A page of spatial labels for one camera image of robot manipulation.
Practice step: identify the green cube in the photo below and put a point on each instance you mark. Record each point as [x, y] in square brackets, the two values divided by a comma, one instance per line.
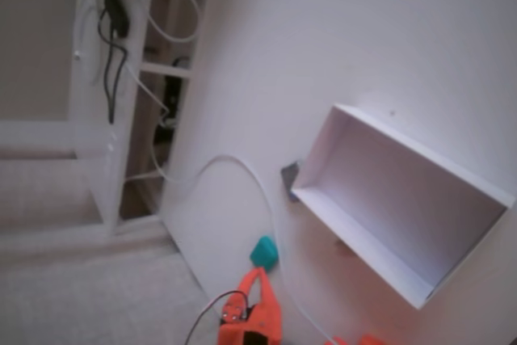
[264, 254]

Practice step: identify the white shelf frame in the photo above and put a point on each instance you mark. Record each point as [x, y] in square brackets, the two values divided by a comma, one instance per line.
[115, 151]

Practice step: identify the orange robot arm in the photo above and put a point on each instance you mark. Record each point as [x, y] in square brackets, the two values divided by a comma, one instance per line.
[369, 340]

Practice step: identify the white cardboard bin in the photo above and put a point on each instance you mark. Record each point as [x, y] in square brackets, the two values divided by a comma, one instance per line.
[404, 207]

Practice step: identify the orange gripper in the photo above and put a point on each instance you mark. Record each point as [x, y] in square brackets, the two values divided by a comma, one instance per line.
[258, 313]

